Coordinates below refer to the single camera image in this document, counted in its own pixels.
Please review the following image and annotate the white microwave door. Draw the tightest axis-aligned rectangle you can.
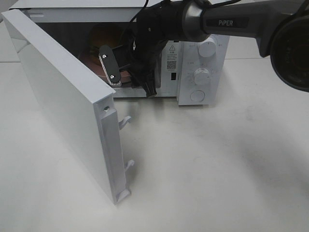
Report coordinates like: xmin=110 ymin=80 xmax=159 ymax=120
xmin=2 ymin=9 xmax=134 ymax=204

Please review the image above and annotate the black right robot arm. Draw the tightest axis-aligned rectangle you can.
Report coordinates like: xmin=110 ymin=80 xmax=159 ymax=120
xmin=125 ymin=0 xmax=309 ymax=97

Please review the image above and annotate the white lower microwave knob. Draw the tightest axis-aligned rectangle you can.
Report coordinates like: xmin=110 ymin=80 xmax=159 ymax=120
xmin=194 ymin=68 xmax=211 ymax=85

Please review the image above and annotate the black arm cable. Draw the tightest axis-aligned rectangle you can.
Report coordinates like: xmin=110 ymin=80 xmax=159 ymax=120
xmin=125 ymin=0 xmax=249 ymax=32

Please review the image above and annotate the burger with yellow bun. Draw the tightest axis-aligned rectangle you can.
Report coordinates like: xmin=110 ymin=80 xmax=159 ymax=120
xmin=87 ymin=24 xmax=123 ymax=51

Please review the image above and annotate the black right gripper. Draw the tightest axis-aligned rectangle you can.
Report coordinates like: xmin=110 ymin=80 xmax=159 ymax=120
xmin=118 ymin=21 xmax=168 ymax=97

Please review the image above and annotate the white microwave knob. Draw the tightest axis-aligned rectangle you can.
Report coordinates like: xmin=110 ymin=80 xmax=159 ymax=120
xmin=198 ymin=41 xmax=216 ymax=58
xmin=194 ymin=68 xmax=211 ymax=85

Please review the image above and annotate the white microwave oven body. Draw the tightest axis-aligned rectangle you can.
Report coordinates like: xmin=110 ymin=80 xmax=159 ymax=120
xmin=2 ymin=0 xmax=229 ymax=105

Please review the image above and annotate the pink plate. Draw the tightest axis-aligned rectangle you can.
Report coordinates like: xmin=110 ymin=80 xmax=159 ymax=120
xmin=78 ymin=50 xmax=131 ymax=87

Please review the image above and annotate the white upper microwave knob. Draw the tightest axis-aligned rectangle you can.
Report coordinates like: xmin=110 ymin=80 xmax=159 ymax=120
xmin=198 ymin=41 xmax=216 ymax=58

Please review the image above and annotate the white warning label sticker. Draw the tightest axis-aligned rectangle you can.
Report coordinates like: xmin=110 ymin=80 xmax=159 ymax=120
xmin=166 ymin=43 xmax=178 ymax=71

